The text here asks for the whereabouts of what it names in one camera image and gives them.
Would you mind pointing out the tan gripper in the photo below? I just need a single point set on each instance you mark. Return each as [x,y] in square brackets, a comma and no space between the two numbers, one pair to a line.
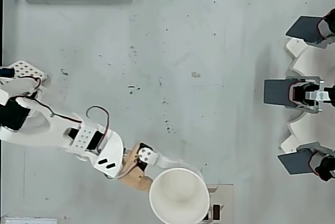
[134,167]

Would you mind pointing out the black paper cup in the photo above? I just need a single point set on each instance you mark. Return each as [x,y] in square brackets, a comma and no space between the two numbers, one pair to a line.
[180,197]

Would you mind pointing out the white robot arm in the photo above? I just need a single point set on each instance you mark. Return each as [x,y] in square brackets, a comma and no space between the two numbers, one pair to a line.
[52,135]

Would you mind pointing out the printed paper mat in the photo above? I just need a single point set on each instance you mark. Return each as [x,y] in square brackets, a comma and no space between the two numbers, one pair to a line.
[222,195]

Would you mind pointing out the dark grey paddle plate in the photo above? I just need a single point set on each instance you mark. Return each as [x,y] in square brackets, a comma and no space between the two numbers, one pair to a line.
[295,162]
[276,91]
[303,29]

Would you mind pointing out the grey pump unit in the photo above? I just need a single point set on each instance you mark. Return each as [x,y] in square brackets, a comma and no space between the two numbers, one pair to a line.
[311,94]
[323,163]
[327,29]

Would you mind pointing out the white carousel dispenser machine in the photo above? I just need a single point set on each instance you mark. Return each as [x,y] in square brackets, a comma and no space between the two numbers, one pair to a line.
[308,59]

